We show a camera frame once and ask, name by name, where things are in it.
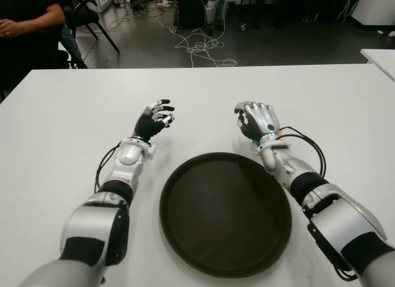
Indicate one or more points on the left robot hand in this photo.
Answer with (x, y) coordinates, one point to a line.
(148, 123)

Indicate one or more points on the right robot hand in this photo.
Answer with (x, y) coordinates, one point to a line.
(262, 120)

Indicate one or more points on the multicoloured Rubik's cube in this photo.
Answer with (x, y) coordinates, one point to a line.
(255, 142)

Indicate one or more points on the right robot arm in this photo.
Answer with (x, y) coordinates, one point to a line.
(333, 219)

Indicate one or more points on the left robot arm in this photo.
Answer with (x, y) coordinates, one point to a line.
(92, 225)

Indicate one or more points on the dark round plate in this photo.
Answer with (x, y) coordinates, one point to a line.
(225, 219)

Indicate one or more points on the black cabinet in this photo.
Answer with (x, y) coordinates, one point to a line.
(189, 9)

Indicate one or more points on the black chair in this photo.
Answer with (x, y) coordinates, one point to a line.
(88, 17)

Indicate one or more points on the white display cabinet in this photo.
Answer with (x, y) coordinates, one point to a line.
(102, 0)

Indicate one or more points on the white side table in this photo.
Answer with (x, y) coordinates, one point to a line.
(382, 60)

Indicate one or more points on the white scrap of paper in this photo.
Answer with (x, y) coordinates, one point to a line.
(379, 32)

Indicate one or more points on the seated person in black shirt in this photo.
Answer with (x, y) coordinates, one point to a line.
(24, 9)

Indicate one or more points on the black wheeled frame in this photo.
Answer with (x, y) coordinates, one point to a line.
(256, 9)

